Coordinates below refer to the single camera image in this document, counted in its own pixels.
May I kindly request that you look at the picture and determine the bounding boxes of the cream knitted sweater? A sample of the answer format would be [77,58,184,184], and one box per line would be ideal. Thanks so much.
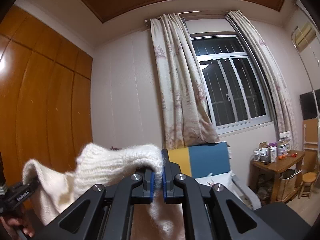
[22,143,163,225]

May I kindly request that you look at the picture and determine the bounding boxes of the person left hand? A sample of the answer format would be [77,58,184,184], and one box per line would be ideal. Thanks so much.
[1,216,35,239]

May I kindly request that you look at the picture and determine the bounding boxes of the white deer print pillow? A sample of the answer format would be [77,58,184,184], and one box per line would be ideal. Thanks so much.
[195,171,241,199]

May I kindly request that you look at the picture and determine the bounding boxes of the grey yellow blue armchair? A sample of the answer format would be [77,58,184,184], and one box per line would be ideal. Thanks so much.
[162,141,262,210]

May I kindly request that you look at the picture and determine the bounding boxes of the patterned beige curtain left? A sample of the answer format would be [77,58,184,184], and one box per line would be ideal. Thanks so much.
[150,13,220,149]

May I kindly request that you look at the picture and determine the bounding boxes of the patterned beige curtain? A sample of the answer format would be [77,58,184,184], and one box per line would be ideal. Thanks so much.
[228,10,298,150]
[150,13,220,149]

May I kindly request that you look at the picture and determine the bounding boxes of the wooden side table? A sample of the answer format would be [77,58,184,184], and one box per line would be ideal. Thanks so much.
[249,150,305,203]

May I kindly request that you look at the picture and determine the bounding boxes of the wooden wardrobe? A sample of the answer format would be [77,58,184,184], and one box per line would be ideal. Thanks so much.
[1,6,93,185]

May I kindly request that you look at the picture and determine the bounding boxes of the small wooden stool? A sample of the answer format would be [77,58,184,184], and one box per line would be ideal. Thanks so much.
[298,172,317,198]

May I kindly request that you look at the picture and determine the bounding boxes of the black television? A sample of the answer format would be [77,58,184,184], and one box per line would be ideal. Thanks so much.
[299,92,317,120]

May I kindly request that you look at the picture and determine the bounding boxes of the patterned beige curtain right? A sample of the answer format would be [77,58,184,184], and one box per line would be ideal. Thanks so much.
[228,10,298,150]

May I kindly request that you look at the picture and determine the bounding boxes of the air conditioner unit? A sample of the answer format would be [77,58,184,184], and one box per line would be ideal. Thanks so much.
[291,21,317,53]

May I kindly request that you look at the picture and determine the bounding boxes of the window with white frame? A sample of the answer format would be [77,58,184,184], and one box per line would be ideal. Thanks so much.
[191,34,271,134]

